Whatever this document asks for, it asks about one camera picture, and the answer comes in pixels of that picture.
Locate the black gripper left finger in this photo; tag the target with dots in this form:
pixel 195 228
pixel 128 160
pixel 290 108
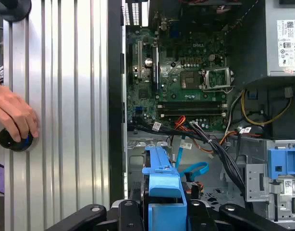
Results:
pixel 130 216

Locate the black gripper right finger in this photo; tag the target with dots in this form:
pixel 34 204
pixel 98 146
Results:
pixel 199 216

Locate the hard disk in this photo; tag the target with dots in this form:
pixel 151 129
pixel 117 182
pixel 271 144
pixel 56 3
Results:
pixel 164 185

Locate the grey metal disk bay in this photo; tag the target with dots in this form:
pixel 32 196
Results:
pixel 135 163

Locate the black RAM slot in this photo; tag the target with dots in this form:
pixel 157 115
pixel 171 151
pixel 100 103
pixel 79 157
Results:
pixel 190 105
pixel 190 113

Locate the long black expansion slot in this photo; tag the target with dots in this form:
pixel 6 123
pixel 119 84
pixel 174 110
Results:
pixel 154 72

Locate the short expansion slot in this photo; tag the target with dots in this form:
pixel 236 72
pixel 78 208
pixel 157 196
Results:
pixel 139 60

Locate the person's hand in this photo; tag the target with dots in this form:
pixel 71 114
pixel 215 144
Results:
pixel 13 110

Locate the grey metal drive cage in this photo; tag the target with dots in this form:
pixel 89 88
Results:
pixel 255 183

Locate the blue drive latch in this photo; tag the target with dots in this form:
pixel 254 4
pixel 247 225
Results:
pixel 282 158

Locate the black PC case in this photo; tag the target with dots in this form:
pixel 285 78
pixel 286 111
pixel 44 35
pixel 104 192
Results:
pixel 116 96

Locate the metal locking lever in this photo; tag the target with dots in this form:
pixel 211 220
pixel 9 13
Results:
pixel 219 91

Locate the CPU socket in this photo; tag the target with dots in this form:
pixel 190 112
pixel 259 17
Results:
pixel 190 80

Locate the metal socket cover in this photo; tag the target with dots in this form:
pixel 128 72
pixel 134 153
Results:
pixel 216 70

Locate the silver coin battery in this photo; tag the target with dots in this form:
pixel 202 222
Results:
pixel 148 62

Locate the green motherboard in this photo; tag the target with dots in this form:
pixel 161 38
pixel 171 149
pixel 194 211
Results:
pixel 176 53

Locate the grey power supply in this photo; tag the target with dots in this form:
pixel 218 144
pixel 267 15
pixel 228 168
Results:
pixel 272 48

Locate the black round stand base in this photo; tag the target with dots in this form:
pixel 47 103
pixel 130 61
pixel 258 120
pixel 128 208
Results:
pixel 15 12

